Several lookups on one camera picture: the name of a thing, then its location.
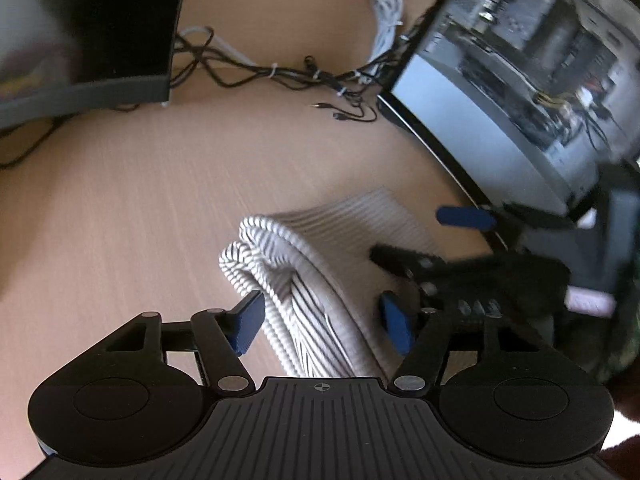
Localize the striped white black garment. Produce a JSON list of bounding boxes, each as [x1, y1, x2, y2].
[[219, 188, 439, 382]]

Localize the curved monitor on left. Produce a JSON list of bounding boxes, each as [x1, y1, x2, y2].
[[1, 0, 182, 128]]

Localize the white coiled cable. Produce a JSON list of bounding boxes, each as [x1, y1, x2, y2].
[[359, 0, 407, 84]]

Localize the grey looped cable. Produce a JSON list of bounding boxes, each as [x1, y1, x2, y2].
[[177, 25, 262, 68]]

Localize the black cable bundle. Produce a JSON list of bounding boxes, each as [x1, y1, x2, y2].
[[0, 4, 426, 168]]

